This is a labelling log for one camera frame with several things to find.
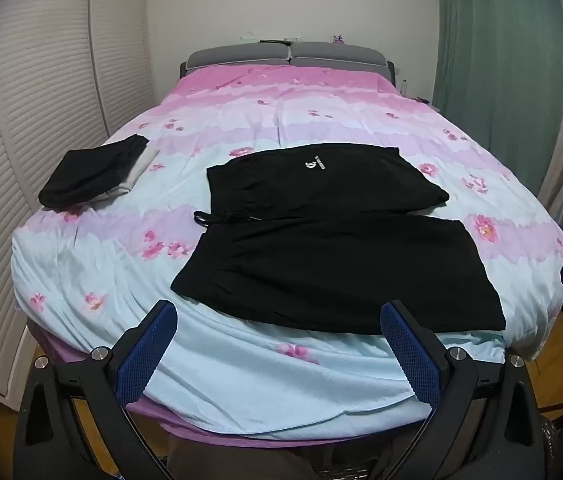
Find bed with floral pink sheet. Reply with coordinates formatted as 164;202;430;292
10;62;563;448

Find black pants with white logo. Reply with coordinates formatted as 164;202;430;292
170;143;507;336

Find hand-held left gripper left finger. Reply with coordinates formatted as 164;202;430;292
14;299;180;462

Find white louvered closet door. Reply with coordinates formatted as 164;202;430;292
0;0;158;411

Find folded white garment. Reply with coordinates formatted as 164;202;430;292
103;147;160;197

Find grey bed headboard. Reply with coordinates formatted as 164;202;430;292
180;41;395;82

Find green curtain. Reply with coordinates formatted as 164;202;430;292
434;0;563;241

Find folded black pants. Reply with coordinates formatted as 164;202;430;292
38;134;151;211

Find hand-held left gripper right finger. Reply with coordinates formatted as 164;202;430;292
380;299;546;462

